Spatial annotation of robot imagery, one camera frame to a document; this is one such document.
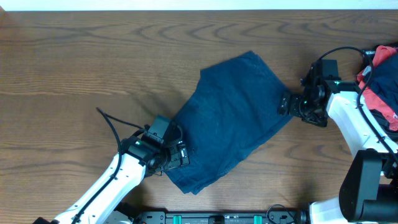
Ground dark blue denim shorts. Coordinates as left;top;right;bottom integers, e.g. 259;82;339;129
167;51;292;195

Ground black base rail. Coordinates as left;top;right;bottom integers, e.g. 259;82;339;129
133;209;310;224

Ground dark blue garment in pile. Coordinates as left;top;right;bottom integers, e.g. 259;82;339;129
370;54;397;113

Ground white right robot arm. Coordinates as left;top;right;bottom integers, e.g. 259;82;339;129
278;81;397;223

